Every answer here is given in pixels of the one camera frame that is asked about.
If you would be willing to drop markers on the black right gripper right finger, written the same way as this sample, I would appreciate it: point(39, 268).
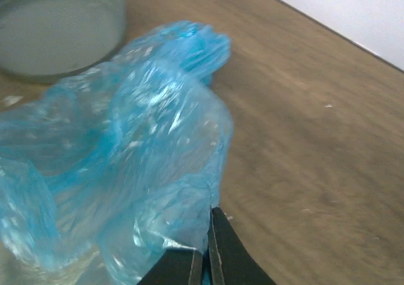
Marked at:
point(230, 263)

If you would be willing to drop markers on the blue translucent plastic trash bag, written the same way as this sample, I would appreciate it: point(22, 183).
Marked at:
point(112, 167)

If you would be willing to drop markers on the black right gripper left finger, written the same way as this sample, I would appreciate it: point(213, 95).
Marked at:
point(176, 267)

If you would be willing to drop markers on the translucent grey plastic trash bin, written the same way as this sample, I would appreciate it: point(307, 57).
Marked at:
point(44, 40)

